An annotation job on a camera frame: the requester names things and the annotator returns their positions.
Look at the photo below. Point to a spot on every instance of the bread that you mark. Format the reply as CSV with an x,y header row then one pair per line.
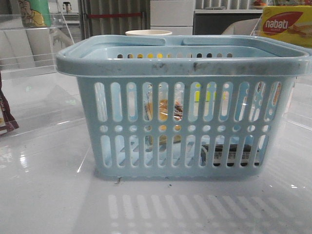
x,y
162,112

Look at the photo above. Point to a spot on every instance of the dark tissue pack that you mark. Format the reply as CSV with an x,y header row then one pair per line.
x,y
231,154

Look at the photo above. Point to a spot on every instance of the light blue plastic basket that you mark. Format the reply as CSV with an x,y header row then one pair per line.
x,y
234,90

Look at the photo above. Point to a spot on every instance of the white paper cup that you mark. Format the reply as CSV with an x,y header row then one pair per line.
x,y
148,32

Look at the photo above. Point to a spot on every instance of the white drawer cabinet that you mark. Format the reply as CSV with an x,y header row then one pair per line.
x,y
176,16

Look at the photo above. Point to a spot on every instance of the clear acrylic shelf left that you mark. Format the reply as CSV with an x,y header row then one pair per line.
x,y
38,96

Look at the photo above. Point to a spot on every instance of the clear acrylic stand right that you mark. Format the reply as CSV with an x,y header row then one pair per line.
x,y
257,26

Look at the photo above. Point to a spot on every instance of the dark brown snack packet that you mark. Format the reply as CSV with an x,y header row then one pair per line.
x,y
7,121

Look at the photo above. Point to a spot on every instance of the green cartoon drink can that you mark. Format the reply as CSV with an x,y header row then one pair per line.
x,y
35,13

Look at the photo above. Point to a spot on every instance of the yellow nabati wafer box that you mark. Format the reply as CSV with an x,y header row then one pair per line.
x,y
291,24

